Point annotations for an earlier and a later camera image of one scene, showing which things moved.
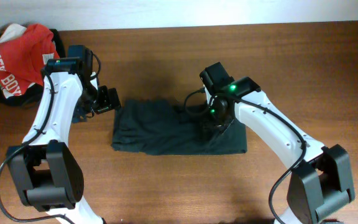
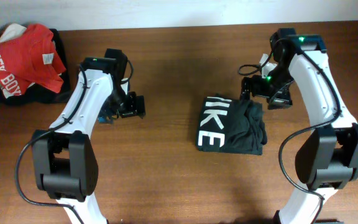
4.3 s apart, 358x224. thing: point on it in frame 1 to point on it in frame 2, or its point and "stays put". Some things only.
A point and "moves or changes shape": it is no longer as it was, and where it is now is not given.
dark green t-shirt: [158, 127] moves or changes shape
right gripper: [209, 122] to [283, 100]
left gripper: [107, 101] to [133, 106]
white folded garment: [12, 32] stays put
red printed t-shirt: [19, 61] stays put
